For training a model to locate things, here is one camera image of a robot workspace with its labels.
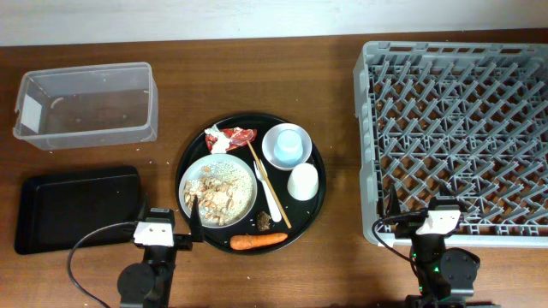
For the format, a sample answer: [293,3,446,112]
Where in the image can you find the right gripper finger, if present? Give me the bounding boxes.
[437,182,460,205]
[386,184,402,217]

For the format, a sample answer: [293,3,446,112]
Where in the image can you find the orange carrot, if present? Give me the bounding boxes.
[229,233,288,251]

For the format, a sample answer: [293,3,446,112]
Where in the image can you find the pile of rice and shells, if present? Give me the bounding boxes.
[183,161,253,227]

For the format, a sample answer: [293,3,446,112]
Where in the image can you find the grey round plate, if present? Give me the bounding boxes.
[178,153,259,229]

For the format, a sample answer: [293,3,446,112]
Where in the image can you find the brown food lump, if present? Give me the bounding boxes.
[257,211,271,232]

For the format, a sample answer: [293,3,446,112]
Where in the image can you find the white tissue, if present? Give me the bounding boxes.
[205,125,230,154]

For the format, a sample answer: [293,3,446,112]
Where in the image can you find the red snack wrapper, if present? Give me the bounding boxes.
[218,127,257,152]

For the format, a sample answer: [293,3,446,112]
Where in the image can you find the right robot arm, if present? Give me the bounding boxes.
[384,187,480,308]

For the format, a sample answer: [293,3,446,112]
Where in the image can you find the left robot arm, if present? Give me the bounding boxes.
[117,198,205,307]

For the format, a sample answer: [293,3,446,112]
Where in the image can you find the grey dishwasher rack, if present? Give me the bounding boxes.
[353,41,547,248]

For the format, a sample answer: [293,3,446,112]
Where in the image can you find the round black serving tray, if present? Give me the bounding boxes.
[176,113,326,255]

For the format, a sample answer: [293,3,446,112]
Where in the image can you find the white plastic fork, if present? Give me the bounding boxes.
[253,163,282,222]

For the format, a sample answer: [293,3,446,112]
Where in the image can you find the black rectangular tray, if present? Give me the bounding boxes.
[14,166,145,255]

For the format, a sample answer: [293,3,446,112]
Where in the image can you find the wooden chopstick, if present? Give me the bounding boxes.
[247,141,292,229]

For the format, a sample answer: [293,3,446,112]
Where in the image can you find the white cup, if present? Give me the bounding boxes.
[287,163,319,201]

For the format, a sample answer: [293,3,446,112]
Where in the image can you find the clear plastic bin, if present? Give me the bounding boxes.
[13,62,158,151]

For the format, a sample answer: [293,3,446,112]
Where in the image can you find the white bowl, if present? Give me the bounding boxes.
[262,123,313,171]

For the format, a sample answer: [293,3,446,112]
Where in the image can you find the light blue cup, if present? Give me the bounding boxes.
[274,129,303,167]

